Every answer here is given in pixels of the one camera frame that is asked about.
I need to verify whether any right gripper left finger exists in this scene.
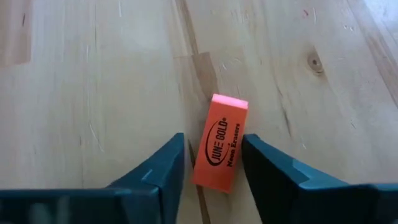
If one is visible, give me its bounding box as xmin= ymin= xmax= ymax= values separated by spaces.
xmin=105 ymin=132 xmax=186 ymax=224

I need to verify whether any orange eraser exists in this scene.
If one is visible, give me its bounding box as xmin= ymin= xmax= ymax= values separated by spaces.
xmin=191 ymin=93 xmax=249 ymax=195

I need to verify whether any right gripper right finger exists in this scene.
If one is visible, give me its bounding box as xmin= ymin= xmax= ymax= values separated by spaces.
xmin=241 ymin=133 xmax=349 ymax=224

